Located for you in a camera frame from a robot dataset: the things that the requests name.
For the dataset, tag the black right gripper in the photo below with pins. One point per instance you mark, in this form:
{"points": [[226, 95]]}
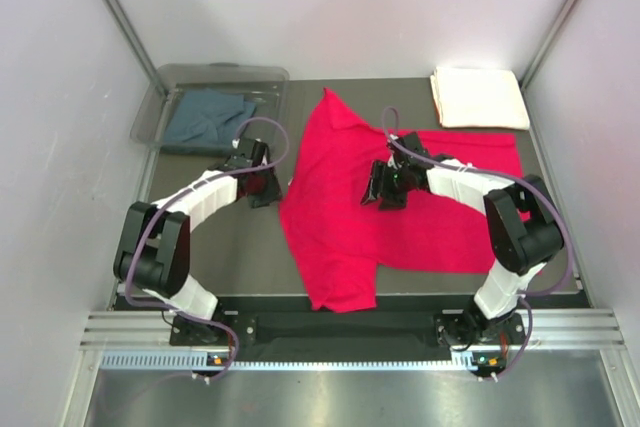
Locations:
{"points": [[390, 202]]}

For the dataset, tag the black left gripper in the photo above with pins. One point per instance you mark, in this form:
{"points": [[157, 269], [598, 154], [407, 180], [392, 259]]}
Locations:
{"points": [[273, 192]]}

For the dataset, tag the pink t shirt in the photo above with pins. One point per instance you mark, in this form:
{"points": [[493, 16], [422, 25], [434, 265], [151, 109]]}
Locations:
{"points": [[338, 243]]}

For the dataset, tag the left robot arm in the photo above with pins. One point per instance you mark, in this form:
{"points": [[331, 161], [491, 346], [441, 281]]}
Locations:
{"points": [[154, 249]]}

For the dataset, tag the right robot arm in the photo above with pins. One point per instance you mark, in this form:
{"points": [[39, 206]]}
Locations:
{"points": [[524, 227]]}

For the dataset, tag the grey-blue t shirt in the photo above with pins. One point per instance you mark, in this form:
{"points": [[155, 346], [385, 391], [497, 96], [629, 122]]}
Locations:
{"points": [[208, 118]]}

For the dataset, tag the clear plastic bin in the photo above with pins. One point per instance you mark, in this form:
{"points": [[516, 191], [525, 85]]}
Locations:
{"points": [[265, 85]]}

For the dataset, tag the folded white t shirt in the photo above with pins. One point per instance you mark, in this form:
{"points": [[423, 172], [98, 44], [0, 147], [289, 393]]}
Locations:
{"points": [[478, 98]]}

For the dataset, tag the aluminium frame rail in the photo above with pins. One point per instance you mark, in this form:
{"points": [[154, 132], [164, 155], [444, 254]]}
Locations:
{"points": [[552, 329]]}

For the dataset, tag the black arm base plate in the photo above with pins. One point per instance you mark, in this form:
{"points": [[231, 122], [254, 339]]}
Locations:
{"points": [[259, 320]]}

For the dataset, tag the grey slotted cable duct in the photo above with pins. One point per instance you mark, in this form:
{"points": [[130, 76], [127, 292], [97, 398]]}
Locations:
{"points": [[203, 361]]}

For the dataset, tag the left aluminium corner post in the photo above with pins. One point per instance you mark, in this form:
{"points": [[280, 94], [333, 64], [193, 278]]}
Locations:
{"points": [[132, 39]]}

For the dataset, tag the aluminium corner post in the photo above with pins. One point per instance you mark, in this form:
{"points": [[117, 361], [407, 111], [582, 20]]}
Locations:
{"points": [[132, 39], [559, 22]]}

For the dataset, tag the right aluminium corner post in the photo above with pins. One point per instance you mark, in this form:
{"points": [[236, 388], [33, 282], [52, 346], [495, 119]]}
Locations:
{"points": [[559, 22]]}

